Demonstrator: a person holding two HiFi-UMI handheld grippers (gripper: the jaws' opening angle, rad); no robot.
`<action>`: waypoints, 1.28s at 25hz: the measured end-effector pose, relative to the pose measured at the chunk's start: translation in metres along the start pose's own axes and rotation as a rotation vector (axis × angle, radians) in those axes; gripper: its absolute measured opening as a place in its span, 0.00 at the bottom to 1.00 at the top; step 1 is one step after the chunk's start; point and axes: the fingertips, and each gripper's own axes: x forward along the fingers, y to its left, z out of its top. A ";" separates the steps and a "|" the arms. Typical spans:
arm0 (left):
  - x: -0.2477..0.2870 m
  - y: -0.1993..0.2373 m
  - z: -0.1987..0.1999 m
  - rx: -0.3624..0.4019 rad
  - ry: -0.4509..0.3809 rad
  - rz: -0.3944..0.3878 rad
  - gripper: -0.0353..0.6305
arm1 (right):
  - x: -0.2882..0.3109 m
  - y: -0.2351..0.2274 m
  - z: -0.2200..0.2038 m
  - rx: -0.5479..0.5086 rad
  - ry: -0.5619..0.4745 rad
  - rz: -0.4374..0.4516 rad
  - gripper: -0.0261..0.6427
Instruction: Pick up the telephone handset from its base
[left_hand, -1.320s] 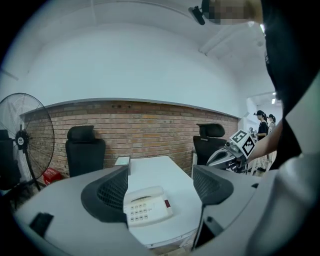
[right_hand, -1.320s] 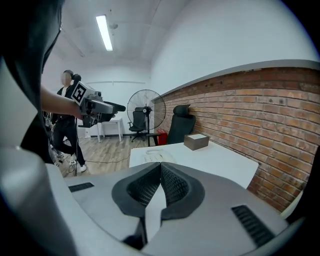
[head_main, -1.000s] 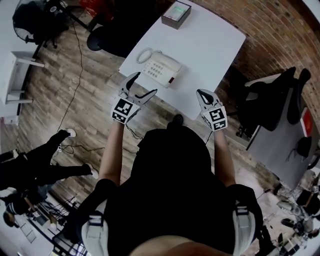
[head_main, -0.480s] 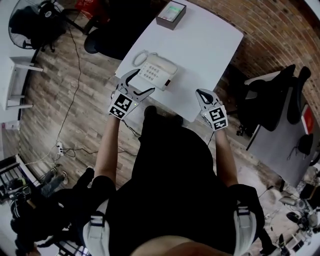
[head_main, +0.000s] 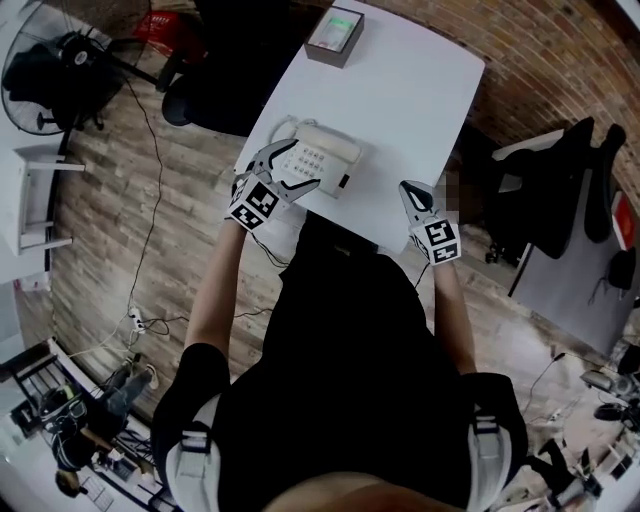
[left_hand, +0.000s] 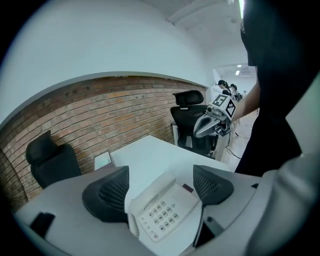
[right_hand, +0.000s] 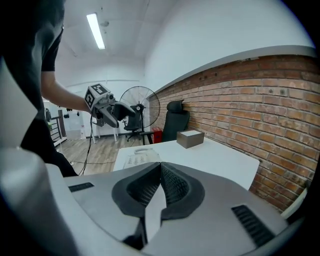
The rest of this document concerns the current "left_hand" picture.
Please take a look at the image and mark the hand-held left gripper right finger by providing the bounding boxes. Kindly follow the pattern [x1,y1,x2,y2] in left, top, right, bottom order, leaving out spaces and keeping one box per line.
[192,164,262,248]

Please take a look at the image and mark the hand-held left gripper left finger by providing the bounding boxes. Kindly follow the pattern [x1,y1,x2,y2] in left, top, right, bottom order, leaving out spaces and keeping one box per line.
[14,165,161,256]

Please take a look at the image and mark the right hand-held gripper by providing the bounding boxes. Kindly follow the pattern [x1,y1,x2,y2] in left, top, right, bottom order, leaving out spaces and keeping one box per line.
[193,94,237,138]

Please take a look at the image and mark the white telephone handset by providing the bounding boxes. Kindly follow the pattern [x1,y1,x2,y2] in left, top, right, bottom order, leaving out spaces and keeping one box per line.
[127,171,177,216]

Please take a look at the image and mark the person's right forearm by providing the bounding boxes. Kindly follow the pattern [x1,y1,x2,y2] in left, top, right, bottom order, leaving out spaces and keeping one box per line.
[232,81,261,123]

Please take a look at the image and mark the white desk telephone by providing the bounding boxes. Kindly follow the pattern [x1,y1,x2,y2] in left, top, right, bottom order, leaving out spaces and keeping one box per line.
[129,183,201,243]

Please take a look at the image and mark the black mesh office chair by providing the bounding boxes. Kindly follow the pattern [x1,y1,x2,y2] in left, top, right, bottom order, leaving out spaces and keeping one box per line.
[170,90,220,160]

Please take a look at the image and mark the small box with green screen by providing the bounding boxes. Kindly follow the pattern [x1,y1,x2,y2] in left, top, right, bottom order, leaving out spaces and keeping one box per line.
[94,149,116,171]

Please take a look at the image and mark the green tissue pack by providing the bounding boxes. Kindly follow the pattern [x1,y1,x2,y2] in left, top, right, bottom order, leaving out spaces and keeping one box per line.
[97,153,111,168]

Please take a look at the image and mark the black padded office chair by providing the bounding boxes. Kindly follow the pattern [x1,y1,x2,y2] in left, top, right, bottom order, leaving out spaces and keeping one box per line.
[25,129,83,190]

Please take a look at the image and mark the person's black shirt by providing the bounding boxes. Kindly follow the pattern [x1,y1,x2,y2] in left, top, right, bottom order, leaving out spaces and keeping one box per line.
[234,0,320,176]

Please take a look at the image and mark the white ceiling conduit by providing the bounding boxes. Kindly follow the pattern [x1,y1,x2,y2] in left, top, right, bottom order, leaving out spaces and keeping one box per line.
[166,0,226,26]

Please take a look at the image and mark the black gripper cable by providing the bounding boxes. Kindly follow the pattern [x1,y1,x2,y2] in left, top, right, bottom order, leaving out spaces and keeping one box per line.
[224,129,243,160]

